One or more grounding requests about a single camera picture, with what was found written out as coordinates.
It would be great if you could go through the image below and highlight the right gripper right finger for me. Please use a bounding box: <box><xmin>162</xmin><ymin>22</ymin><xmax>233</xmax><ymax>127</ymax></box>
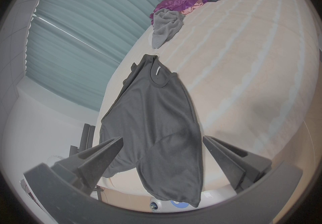
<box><xmin>202</xmin><ymin>135</ymin><xmax>273</xmax><ymax>192</ymax></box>

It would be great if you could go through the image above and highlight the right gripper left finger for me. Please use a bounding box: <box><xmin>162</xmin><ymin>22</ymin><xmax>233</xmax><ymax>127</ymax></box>
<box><xmin>51</xmin><ymin>136</ymin><xmax>124</xmax><ymax>194</ymax></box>

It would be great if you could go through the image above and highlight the black T-shirt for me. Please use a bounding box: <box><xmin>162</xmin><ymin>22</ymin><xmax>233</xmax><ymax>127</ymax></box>
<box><xmin>99</xmin><ymin>54</ymin><xmax>204</xmax><ymax>208</ymax></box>

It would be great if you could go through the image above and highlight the grey garment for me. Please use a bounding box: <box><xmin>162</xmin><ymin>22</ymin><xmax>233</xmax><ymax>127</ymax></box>
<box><xmin>151</xmin><ymin>8</ymin><xmax>185</xmax><ymax>49</ymax></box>

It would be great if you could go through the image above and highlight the bed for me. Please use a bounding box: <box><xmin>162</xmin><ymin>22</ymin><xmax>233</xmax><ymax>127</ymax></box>
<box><xmin>97</xmin><ymin>0</ymin><xmax>322</xmax><ymax>199</ymax></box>

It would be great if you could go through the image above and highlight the blue-green curtain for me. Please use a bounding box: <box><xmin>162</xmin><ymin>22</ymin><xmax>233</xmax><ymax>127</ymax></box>
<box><xmin>25</xmin><ymin>18</ymin><xmax>121</xmax><ymax>113</ymax></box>
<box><xmin>33</xmin><ymin>0</ymin><xmax>174</xmax><ymax>65</ymax></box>

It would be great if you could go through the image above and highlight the black chest of drawers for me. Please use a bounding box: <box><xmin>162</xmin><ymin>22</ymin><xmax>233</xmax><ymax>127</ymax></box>
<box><xmin>68</xmin><ymin>123</ymin><xmax>96</xmax><ymax>159</ymax></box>

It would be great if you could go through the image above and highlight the pink garment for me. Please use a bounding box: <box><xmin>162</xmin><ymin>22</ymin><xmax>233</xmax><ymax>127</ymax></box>
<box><xmin>182</xmin><ymin>2</ymin><xmax>204</xmax><ymax>15</ymax></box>

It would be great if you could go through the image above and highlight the purple satin garment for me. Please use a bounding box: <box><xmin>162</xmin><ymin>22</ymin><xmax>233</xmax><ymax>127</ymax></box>
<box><xmin>150</xmin><ymin>0</ymin><xmax>233</xmax><ymax>26</ymax></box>

